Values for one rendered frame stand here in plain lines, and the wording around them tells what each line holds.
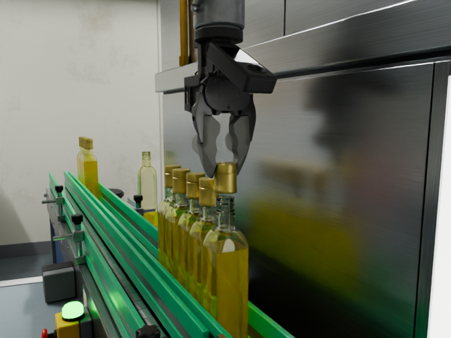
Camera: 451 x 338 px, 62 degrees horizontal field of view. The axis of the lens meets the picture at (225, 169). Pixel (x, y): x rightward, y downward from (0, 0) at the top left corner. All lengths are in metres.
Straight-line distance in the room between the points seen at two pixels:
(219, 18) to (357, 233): 0.35
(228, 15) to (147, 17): 3.27
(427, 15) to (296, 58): 0.22
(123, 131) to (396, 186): 3.33
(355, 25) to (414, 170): 0.21
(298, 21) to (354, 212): 0.33
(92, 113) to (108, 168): 0.52
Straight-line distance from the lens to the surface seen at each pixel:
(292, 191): 0.63
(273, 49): 0.69
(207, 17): 0.56
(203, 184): 0.61
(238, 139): 0.56
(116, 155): 3.70
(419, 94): 0.48
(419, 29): 0.50
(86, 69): 3.71
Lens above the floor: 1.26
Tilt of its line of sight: 8 degrees down
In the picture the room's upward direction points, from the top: straight up
